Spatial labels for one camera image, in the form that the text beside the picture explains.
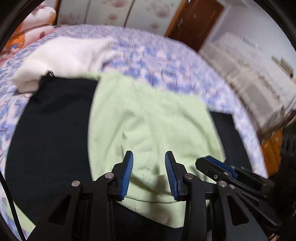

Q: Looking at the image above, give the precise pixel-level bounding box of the floral sliding wardrobe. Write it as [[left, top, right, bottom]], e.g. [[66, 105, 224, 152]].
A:
[[57, 0, 181, 36]]

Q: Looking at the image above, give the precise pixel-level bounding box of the white fluffy folded garment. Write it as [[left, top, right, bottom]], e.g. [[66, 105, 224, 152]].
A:
[[12, 37, 120, 93]]

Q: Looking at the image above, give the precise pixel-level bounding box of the brown wooden door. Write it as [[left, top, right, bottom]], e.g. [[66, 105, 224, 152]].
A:
[[165, 0, 224, 52]]

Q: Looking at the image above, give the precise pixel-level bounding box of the orange wooden cabinet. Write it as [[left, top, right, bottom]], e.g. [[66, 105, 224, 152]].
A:
[[261, 128, 282, 176]]

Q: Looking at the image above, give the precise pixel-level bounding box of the purple floral bed sheet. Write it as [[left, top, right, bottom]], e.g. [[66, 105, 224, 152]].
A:
[[1, 25, 267, 177]]

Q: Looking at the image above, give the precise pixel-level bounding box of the black cable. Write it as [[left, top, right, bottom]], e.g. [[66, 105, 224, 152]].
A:
[[0, 171, 26, 241]]

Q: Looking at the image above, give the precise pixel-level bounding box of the beige lace covered furniture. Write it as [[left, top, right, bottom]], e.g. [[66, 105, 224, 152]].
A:
[[199, 33, 295, 137]]

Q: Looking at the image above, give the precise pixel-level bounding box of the black and green jacket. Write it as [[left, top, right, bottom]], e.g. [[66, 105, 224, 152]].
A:
[[4, 72, 251, 240]]

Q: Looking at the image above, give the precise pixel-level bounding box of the pink bear print quilt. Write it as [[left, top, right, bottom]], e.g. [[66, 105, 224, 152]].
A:
[[1, 3, 56, 65]]

